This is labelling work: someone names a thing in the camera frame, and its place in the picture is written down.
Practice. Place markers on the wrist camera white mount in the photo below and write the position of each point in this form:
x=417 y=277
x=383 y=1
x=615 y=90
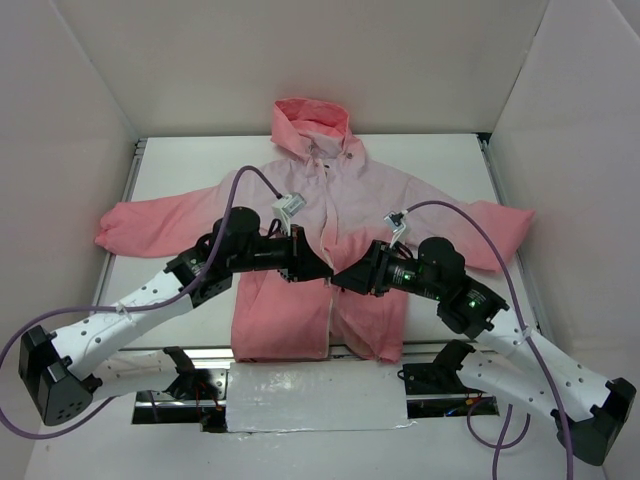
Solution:
x=285 y=208
x=396 y=221

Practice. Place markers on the white foil covered panel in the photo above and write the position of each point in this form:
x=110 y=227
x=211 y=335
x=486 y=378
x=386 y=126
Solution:
x=327 y=396

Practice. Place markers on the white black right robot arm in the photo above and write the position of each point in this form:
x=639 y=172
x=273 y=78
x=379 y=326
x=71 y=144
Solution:
x=499 y=355

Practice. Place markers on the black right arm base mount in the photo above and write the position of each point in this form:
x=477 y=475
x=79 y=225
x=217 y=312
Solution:
x=439 y=377

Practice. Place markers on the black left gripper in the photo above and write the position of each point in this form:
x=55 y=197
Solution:
x=295 y=252

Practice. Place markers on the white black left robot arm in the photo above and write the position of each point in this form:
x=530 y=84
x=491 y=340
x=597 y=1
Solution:
x=66 y=369

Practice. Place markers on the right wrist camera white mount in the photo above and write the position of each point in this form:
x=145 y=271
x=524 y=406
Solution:
x=396 y=221

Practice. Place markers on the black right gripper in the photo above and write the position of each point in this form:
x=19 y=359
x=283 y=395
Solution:
x=376 y=269

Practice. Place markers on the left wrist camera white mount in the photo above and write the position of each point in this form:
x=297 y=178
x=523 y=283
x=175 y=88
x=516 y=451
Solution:
x=285 y=208

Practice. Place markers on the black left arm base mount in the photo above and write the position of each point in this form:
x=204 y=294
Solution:
x=192 y=383

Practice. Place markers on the pink hooded zip jacket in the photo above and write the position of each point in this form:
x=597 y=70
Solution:
x=320 y=200

